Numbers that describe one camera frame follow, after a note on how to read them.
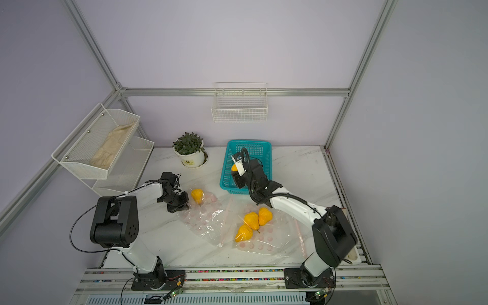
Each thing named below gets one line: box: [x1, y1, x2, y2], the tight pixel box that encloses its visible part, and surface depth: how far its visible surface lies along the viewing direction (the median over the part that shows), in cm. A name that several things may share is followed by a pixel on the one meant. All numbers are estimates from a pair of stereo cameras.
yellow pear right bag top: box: [257, 207, 274, 226], surface depth 88 cm
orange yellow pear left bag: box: [190, 188, 205, 206], surface depth 95 cm
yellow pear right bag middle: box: [244, 211, 260, 231], surface depth 87 cm
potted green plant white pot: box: [172, 131, 209, 169], surface depth 100 cm
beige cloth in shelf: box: [89, 122, 136, 170], surface depth 81 cm
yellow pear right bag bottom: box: [234, 224, 253, 243], surface depth 82 cm
